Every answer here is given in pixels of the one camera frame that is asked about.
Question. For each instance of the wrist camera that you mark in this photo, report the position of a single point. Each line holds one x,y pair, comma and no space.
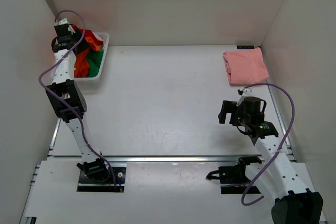
63,27
244,93

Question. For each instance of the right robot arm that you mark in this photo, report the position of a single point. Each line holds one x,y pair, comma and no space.
292,200

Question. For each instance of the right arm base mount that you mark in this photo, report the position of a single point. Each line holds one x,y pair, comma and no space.
233,179

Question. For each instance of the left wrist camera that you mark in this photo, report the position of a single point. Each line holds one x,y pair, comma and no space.
63,27

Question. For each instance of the orange t shirt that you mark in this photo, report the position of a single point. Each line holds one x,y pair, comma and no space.
81,64

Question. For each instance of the red t shirt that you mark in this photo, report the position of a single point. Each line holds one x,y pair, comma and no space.
89,36

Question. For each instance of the white plastic basket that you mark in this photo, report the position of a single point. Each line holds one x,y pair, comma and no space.
94,81

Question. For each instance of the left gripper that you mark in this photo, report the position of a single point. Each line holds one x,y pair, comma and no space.
83,44

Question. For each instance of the folded pink t shirt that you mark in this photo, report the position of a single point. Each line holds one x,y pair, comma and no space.
245,67

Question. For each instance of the green t shirt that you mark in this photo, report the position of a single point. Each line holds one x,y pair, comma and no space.
94,59

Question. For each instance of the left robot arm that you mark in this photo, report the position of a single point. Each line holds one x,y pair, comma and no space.
68,102

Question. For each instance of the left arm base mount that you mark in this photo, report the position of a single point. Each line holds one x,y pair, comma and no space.
98,177

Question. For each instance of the black label plate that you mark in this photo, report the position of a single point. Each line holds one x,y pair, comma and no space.
245,47

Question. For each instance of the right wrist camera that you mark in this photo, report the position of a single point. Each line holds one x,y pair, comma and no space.
244,93

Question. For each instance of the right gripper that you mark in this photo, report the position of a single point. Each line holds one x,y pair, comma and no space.
228,107

